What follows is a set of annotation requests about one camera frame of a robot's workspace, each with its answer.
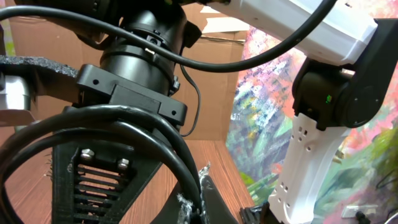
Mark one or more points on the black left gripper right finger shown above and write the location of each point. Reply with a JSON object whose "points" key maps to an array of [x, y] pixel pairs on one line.
{"points": [[214, 209]]}

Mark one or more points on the colourful cloth at wall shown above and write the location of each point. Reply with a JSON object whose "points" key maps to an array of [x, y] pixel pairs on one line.
{"points": [[350, 59]]}

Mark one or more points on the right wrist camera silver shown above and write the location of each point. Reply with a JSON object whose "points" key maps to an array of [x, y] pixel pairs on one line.
{"points": [[24, 79]]}

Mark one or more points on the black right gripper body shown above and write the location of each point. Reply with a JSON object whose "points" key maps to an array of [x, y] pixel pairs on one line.
{"points": [[151, 110]]}

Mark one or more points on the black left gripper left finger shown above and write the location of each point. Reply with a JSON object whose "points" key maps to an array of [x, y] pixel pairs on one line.
{"points": [[177, 209]]}

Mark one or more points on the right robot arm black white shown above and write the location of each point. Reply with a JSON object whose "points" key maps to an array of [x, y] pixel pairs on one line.
{"points": [[258, 138]]}

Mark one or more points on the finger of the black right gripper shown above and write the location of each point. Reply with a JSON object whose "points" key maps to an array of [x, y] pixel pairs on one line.
{"points": [[96, 181]]}

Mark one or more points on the white tape strips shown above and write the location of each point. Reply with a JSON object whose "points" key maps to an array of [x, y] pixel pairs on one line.
{"points": [[224, 24]]}

